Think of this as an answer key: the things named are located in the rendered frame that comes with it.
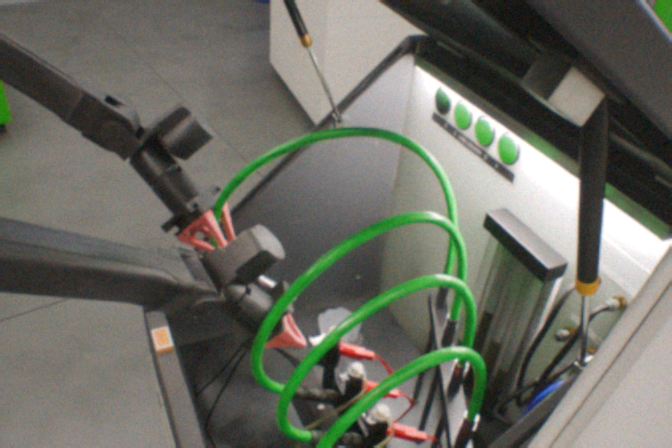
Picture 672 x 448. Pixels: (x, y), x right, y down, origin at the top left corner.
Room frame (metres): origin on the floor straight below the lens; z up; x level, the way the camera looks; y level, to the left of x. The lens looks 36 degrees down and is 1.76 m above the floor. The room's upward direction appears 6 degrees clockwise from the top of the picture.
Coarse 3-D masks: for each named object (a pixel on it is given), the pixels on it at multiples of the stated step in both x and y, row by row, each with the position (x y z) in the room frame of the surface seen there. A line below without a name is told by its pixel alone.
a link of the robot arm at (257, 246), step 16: (240, 240) 0.57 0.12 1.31; (256, 240) 0.57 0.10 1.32; (272, 240) 0.60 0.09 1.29; (208, 256) 0.56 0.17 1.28; (224, 256) 0.56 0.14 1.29; (240, 256) 0.55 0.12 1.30; (256, 256) 0.56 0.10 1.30; (272, 256) 0.57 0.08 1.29; (208, 272) 0.55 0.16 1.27; (224, 272) 0.54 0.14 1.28; (240, 272) 0.55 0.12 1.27; (256, 272) 0.56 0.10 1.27; (224, 288) 0.53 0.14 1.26; (192, 304) 0.49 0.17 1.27; (208, 304) 0.50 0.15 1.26
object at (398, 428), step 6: (396, 426) 0.48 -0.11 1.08; (402, 426) 0.48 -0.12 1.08; (408, 426) 0.48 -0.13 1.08; (396, 432) 0.47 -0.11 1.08; (402, 432) 0.47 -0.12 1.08; (408, 432) 0.47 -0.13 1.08; (414, 432) 0.47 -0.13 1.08; (420, 432) 0.47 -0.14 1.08; (426, 432) 0.47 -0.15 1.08; (402, 438) 0.47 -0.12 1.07; (408, 438) 0.46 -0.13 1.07; (414, 438) 0.46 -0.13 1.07; (420, 438) 0.46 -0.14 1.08; (426, 438) 0.46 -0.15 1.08
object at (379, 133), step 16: (336, 128) 0.69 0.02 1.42; (352, 128) 0.69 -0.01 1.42; (368, 128) 0.70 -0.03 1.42; (288, 144) 0.68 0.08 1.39; (304, 144) 0.68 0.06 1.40; (400, 144) 0.70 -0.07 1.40; (416, 144) 0.70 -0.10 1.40; (256, 160) 0.68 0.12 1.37; (272, 160) 0.68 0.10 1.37; (432, 160) 0.70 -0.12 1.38; (240, 176) 0.68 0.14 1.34; (224, 192) 0.67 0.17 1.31; (448, 192) 0.71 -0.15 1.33; (448, 208) 0.71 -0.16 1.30; (448, 240) 0.71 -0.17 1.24; (448, 256) 0.71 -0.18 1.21; (448, 272) 0.71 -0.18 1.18
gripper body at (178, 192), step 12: (180, 168) 0.72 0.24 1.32; (156, 180) 0.69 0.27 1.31; (168, 180) 0.69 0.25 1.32; (180, 180) 0.70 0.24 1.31; (192, 180) 0.71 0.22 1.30; (156, 192) 0.69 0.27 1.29; (168, 192) 0.68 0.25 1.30; (180, 192) 0.68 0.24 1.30; (192, 192) 0.69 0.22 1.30; (204, 192) 0.70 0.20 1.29; (216, 192) 0.73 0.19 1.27; (168, 204) 0.68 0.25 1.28; (180, 204) 0.67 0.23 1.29; (192, 204) 0.66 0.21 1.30; (180, 216) 0.68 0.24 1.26; (192, 216) 0.68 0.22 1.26; (168, 228) 0.65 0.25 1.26
